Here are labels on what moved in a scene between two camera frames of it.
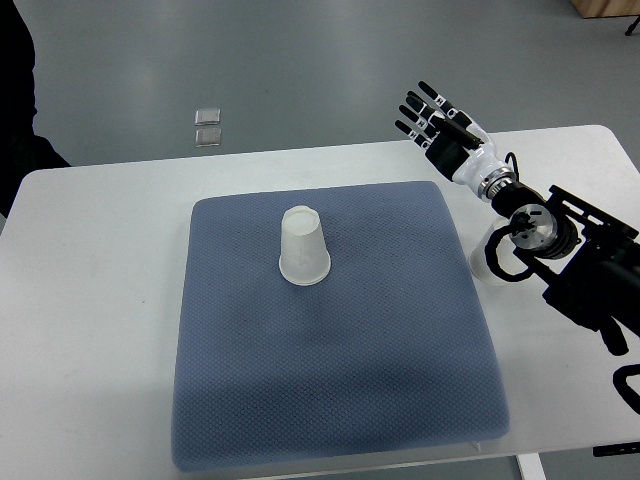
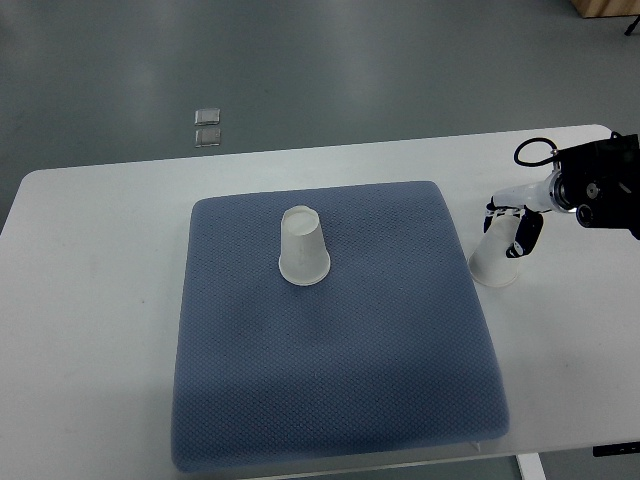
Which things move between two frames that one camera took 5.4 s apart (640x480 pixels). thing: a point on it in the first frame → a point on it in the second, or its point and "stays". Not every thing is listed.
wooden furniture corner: x=606 y=8 stays
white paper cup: x=506 y=259 stays
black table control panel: x=616 y=449 stays
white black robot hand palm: x=466 y=162 → x=536 y=197
